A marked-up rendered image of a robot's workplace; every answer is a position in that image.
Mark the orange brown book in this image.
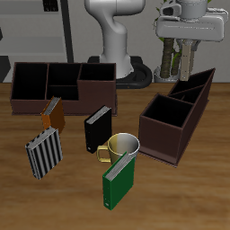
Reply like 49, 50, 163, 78
40, 95, 66, 135

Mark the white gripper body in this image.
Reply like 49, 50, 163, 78
155, 7, 229, 42

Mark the green pot plant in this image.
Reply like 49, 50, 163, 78
153, 0, 213, 84

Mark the dark brown desk caddy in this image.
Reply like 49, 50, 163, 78
9, 61, 119, 117
137, 67, 217, 167

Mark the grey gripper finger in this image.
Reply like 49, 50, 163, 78
191, 40, 202, 51
180, 40, 193, 82

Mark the green book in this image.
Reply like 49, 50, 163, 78
102, 151, 137, 211

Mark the grey shelf unit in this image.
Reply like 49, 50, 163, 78
0, 0, 75, 64

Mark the black white striped book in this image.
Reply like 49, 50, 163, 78
24, 126, 65, 181

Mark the black object by wall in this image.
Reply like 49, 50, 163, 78
0, 55, 12, 84

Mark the flat black base plate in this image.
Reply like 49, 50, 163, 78
87, 55, 154, 90

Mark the yellow white mug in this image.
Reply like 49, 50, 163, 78
95, 132, 141, 164

